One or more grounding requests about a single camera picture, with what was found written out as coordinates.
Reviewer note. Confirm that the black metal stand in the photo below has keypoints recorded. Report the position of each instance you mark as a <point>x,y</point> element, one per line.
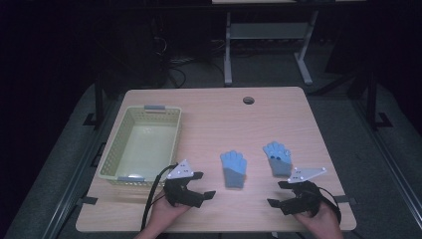
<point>372,99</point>
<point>99,99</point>

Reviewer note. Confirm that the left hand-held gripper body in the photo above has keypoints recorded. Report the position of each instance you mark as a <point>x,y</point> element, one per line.
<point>180,195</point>

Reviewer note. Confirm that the pale yellow plastic basket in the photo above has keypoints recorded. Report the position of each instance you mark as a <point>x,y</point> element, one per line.
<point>146,146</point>

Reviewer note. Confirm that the white metal desk frame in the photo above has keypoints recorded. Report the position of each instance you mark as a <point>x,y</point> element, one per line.
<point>265,30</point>

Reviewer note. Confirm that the black tape strip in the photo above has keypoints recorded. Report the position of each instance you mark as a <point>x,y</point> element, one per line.
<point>345,199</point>
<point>87,200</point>

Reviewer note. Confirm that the person's left hand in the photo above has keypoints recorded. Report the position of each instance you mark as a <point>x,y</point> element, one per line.
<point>164,215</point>

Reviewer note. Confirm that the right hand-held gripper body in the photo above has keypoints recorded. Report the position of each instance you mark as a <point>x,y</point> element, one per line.
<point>303,200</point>

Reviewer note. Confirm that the person's right hand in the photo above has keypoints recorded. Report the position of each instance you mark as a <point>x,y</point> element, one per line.
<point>323,222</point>

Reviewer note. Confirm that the blue glove with grey cuff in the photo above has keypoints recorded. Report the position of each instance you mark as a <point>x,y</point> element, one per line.
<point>278,161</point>
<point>234,167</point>

